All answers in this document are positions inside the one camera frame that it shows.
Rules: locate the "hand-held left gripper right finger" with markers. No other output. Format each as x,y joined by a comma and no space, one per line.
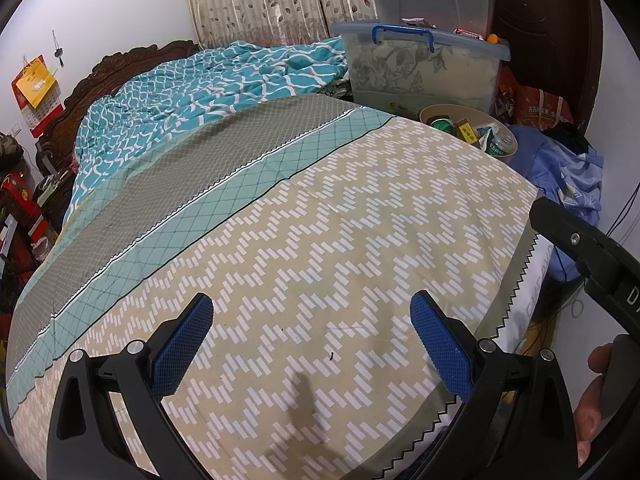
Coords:
440,345

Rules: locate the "blue cloth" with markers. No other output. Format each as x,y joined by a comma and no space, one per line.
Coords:
550,170

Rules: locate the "red box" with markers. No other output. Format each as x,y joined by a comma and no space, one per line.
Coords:
22,195

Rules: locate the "green drink can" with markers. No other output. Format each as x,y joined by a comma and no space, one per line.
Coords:
441,124

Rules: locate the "carved wooden headboard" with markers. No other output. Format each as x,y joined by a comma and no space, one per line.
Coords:
115,65

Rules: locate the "clear plastic bottle green label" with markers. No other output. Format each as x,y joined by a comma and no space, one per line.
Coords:
500,144

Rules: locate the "white mattress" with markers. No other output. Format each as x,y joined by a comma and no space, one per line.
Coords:
530,290

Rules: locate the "dark wooden door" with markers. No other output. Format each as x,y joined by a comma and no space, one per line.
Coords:
545,15

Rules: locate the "red printed bag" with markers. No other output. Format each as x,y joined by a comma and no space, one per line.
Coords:
540,105

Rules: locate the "round beige bin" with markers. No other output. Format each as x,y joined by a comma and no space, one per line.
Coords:
445,111

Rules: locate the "small orange fruit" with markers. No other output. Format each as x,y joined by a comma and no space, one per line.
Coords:
493,37

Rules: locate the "grey packet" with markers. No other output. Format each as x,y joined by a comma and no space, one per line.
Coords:
417,23

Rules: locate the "black cloth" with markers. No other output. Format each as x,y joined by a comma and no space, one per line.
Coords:
570,137

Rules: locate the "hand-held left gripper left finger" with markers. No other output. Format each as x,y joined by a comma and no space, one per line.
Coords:
182,345

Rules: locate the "brown fur cloth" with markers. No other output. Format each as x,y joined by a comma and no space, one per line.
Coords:
7,152

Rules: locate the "beige zigzag bed sheet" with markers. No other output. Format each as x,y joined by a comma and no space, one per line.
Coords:
325,210

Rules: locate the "red yellow wall calendar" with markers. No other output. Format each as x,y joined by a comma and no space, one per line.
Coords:
35,85

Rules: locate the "red packet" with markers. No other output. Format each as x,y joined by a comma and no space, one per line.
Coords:
467,34

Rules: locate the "yellow brown small carton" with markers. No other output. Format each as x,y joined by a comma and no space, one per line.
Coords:
467,132

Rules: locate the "leaf print curtain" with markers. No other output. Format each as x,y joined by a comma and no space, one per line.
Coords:
260,0

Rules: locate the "person's right hand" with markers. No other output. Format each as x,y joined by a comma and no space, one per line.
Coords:
587,410

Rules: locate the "hanging keys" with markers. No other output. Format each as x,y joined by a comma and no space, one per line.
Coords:
59,55

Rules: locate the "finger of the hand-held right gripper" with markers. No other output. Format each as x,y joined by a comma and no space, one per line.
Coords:
565,230

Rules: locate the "teal patterned quilt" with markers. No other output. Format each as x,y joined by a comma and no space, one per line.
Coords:
200,85

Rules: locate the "white wall socket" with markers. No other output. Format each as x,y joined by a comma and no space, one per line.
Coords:
15,130

